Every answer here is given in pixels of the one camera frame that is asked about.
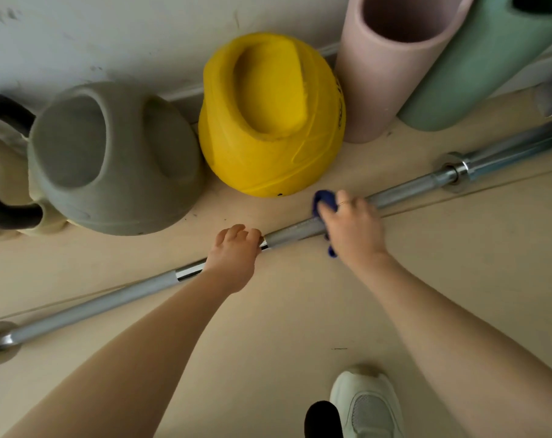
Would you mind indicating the person's left hand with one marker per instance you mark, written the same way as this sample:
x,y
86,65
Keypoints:
x,y
232,262

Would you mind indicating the person's right hand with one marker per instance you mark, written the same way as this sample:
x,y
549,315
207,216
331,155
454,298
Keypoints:
x,y
355,232

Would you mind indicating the person's right fingers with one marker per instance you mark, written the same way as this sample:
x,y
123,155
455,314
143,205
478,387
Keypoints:
x,y
351,200

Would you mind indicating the person's left fingers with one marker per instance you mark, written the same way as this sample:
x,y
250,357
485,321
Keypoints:
x,y
238,234

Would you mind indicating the blue cloth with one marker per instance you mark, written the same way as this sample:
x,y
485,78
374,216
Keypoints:
x,y
325,199

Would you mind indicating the steel barbell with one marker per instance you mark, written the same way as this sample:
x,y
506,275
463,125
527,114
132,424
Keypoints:
x,y
298,230

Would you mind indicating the person's right forearm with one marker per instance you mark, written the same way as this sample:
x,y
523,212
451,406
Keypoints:
x,y
458,346

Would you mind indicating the person's left forearm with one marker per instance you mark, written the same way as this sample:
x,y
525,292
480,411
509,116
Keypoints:
x,y
134,360

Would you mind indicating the yellow soft kettlebell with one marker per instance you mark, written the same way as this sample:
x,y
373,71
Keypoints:
x,y
271,113

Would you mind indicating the pink foam roller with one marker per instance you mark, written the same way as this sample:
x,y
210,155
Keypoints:
x,y
376,82

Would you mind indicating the grey soft kettlebell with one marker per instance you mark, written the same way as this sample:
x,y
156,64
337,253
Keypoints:
x,y
116,159

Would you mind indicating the green foam roller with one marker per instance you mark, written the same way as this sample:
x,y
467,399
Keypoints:
x,y
476,68

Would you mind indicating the black trouser leg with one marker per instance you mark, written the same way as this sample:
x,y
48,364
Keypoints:
x,y
322,421

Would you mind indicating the white sneaker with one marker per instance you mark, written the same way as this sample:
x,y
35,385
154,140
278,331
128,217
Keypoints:
x,y
365,405

